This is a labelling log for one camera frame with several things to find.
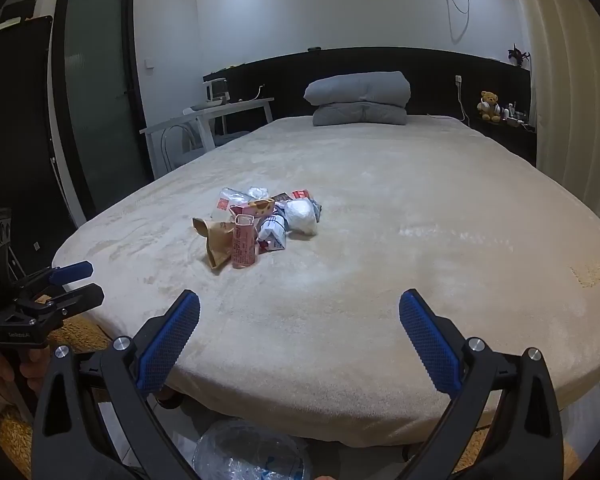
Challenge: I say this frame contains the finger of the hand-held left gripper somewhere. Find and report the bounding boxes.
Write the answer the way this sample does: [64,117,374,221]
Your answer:
[17,261,94,295]
[10,283,105,322]

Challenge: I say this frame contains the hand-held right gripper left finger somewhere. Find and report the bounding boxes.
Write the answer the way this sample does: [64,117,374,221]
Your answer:
[31,289,203,480]

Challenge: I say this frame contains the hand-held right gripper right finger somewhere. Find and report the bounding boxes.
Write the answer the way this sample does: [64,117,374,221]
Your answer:
[398,289,566,480]

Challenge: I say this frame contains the brown paper bag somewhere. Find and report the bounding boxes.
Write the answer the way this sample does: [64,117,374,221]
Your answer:
[192,216,237,272]

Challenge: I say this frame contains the pink drink carton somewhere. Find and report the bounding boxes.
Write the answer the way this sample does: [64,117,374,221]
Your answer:
[232,214,259,269]

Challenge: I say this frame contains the clear plastic bag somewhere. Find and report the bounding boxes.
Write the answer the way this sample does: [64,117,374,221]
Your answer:
[192,417,314,480]

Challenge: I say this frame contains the clear wrapper with red label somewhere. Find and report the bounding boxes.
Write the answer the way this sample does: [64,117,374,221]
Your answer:
[215,187,253,221]

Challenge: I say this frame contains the pink paw print packet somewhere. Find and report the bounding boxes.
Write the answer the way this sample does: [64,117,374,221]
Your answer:
[229,198,276,219]

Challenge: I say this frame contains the white plastic bag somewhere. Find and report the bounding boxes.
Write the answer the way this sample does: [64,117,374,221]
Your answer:
[284,199,321,236]

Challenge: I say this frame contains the person's left hand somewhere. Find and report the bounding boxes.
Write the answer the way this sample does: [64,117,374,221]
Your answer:
[0,345,52,396]

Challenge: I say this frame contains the person's brown plush pants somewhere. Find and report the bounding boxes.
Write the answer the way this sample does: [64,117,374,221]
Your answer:
[0,295,581,480]

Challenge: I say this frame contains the beige bed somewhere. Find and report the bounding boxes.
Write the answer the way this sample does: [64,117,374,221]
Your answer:
[51,112,600,448]

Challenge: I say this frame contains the black cabinet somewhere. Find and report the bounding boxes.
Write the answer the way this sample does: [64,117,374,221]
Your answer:
[0,0,83,261]

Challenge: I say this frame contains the white bed base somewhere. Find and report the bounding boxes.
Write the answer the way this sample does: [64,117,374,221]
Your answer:
[555,367,600,443]

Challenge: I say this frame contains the black framed glass door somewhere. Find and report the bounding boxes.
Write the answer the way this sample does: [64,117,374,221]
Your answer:
[52,0,154,227]

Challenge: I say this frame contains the chair with grey cushion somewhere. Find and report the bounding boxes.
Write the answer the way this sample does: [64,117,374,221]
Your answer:
[161,121,251,170]

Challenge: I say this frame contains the white desk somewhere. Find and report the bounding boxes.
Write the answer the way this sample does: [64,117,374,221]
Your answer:
[139,97,276,181]

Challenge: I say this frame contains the black bedside table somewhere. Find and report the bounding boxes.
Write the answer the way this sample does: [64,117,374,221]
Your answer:
[472,116,538,167]

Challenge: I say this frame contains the white desktop appliance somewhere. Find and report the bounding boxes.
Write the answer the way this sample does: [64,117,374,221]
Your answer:
[203,78,231,106]

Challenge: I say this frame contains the grey pillow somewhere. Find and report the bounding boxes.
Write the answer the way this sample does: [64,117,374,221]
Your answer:
[312,102,409,127]

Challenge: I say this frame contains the group of small bottles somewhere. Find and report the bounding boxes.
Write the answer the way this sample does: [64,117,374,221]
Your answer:
[501,102,531,128]

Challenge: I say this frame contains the brown teddy bear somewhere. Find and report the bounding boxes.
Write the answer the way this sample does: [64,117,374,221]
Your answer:
[476,90,502,123]

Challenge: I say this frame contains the grey pillows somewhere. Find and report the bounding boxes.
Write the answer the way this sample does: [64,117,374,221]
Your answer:
[304,71,412,109]

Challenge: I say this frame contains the black headboard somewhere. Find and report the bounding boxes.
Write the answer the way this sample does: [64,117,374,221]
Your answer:
[203,47,533,123]

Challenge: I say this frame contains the cream curtain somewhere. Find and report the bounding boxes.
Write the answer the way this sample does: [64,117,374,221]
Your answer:
[502,0,600,241]

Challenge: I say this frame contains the small dark potted plant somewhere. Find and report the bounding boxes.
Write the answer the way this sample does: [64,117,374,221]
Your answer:
[507,43,531,67]

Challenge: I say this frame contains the white charger cable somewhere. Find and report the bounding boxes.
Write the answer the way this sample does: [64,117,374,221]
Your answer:
[457,83,472,124]

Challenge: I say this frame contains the white hanging cable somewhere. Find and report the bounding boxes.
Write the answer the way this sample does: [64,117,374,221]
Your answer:
[447,0,475,44]

